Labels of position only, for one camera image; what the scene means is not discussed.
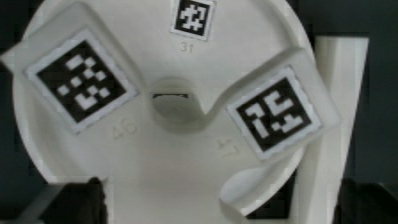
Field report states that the white cross-shaped table base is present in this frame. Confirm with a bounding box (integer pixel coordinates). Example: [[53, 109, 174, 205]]
[[0, 0, 344, 224]]

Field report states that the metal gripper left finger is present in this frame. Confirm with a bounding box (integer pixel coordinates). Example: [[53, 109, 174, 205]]
[[14, 176, 110, 224]]

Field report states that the white round table top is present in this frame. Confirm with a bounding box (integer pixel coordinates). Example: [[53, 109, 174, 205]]
[[14, 0, 318, 224]]

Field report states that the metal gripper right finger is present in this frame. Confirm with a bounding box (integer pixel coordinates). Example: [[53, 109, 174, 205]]
[[334, 178, 398, 224]]

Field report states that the white cylindrical table leg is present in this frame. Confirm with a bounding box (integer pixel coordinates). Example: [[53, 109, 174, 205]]
[[149, 77, 204, 133]]

